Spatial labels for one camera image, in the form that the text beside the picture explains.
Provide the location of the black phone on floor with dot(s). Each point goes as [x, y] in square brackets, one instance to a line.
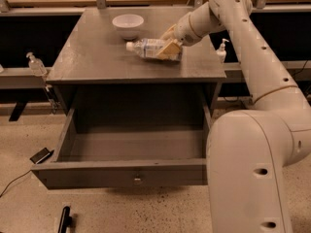
[41, 156]

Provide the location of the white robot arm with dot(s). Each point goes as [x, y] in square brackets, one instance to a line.
[247, 150]

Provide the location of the white ceramic bowl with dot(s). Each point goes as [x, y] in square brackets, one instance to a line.
[128, 26]

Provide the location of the clear pump sanitizer bottle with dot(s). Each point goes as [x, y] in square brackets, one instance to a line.
[36, 65]

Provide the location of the clear plastic water bottle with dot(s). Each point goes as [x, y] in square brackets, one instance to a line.
[146, 48]

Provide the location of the white pump dispenser bottle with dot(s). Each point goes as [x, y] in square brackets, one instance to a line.
[221, 52]

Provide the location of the grey open top drawer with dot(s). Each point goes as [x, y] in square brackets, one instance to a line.
[110, 138]

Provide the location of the grey wooden cabinet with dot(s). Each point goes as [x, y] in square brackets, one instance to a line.
[95, 53]

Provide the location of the metal drawer knob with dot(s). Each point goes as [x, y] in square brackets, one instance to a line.
[137, 180]

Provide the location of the black handle object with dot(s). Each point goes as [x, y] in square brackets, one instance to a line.
[65, 220]

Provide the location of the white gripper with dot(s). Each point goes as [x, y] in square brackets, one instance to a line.
[184, 31]

